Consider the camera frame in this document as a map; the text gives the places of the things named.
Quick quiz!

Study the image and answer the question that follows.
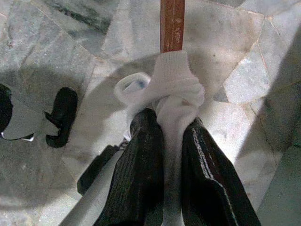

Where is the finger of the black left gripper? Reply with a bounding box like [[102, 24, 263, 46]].
[[0, 83, 13, 134], [44, 86, 79, 148]]

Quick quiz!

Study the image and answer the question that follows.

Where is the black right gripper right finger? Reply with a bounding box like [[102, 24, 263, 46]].
[[181, 117, 261, 226]]

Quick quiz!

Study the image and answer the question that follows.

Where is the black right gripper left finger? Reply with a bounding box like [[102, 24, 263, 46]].
[[94, 108, 165, 226]]

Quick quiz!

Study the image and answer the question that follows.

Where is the white shirt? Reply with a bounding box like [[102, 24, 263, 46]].
[[114, 51, 206, 226]]

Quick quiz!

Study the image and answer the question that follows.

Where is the pink plastic hanger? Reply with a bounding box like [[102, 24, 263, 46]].
[[159, 0, 186, 54]]

